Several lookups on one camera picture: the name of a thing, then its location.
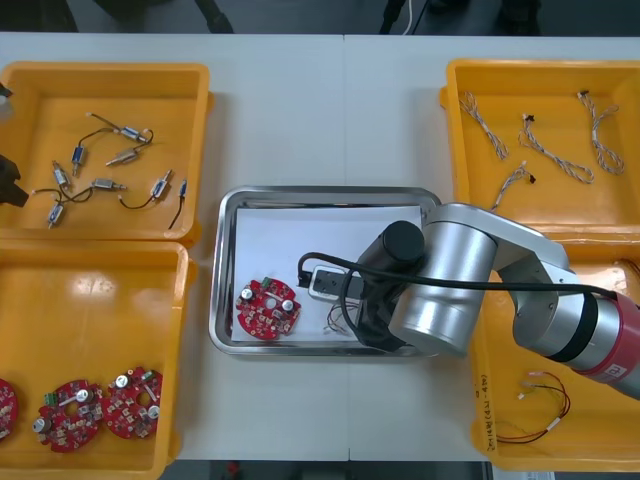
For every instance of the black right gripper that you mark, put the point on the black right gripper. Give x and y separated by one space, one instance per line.
375 320

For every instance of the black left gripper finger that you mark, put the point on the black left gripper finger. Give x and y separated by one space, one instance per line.
7 169
12 192

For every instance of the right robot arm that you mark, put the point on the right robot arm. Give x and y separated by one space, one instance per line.
450 270

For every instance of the yellow-orange plastic bin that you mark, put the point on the yellow-orange plastic bin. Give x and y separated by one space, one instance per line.
100 325
550 100
45 132
600 440

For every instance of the round red circuit board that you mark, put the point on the round red circuit board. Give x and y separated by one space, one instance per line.
260 320
130 405
6 407
67 417

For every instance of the white sheet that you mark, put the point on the white sheet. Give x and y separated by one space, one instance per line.
280 240

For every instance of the pile of metal solenoids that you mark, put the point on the pile of metal solenoids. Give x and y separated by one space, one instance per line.
130 132

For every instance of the steel tray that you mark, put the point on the steel tray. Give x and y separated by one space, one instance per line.
222 300

